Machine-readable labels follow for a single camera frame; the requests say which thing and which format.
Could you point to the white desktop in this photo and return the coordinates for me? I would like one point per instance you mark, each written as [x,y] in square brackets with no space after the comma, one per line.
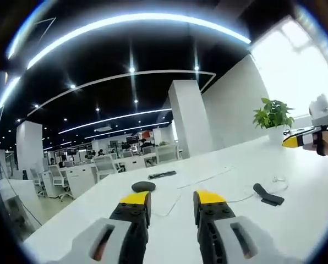
[263,165]

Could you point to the dark oval pad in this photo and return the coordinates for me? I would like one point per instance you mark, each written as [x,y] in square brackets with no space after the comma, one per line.
[143,186]

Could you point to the green potted plant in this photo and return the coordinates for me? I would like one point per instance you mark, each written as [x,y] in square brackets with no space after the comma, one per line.
[274,112]

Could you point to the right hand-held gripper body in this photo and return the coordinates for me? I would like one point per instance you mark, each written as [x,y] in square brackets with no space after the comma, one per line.
[319,115]

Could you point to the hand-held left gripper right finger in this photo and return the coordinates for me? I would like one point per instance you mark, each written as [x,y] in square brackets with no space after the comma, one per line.
[213,220]

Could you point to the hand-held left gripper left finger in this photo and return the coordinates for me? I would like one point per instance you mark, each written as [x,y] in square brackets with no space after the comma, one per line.
[131,220]

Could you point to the white background office desk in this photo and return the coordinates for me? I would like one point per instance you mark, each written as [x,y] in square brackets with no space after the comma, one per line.
[78,176]

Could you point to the white mesh office chair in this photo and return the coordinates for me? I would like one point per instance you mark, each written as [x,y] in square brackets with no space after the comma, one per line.
[60,178]
[166,152]
[105,166]
[37,180]

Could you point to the curved ceiling light strip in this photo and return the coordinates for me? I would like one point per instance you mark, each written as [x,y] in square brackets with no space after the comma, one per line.
[120,23]

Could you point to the white plant pot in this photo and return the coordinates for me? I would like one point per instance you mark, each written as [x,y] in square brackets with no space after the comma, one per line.
[276,134]

